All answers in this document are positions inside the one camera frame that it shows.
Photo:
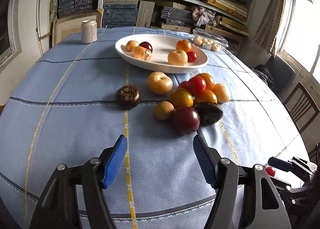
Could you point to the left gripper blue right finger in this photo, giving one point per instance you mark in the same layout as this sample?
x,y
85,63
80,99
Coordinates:
x,y
205,160

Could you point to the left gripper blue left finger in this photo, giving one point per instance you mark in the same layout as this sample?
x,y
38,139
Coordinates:
x,y
113,161

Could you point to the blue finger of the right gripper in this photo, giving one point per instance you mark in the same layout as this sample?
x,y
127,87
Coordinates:
x,y
279,164

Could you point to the dark red plum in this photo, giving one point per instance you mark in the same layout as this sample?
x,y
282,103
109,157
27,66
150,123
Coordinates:
x,y
146,45
186,120

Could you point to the small yellow loquat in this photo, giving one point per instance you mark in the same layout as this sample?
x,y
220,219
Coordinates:
x,y
163,110

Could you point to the yellow orange tomato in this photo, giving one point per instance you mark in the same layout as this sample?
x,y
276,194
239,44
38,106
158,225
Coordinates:
x,y
181,97

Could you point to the orange mandarin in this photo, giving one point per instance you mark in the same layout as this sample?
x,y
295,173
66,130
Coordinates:
x,y
210,83
184,45

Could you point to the yellow orange apricot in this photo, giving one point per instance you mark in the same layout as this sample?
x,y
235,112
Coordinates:
x,y
141,53

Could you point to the speckled yellow apricot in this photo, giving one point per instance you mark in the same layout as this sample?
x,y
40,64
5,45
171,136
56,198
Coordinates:
x,y
131,45

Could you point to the pale peach apricot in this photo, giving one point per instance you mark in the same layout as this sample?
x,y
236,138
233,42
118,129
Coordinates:
x,y
159,83

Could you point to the wooden chair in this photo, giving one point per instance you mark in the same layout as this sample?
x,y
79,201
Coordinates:
x,y
298,103

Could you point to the blue checked tablecloth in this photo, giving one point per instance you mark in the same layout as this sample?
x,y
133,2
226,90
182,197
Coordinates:
x,y
65,111

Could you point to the dark jacket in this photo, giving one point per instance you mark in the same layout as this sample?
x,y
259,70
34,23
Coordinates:
x,y
263,73

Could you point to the white ceramic plate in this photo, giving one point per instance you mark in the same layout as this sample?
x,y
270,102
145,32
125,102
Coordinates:
x,y
162,45

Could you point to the white drink can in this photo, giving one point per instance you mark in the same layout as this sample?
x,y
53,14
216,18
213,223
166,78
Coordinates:
x,y
88,31

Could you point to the framed picture board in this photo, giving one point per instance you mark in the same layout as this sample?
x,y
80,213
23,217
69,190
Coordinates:
x,y
63,27

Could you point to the pink plastic bag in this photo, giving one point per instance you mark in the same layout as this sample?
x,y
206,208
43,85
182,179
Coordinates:
x,y
202,16

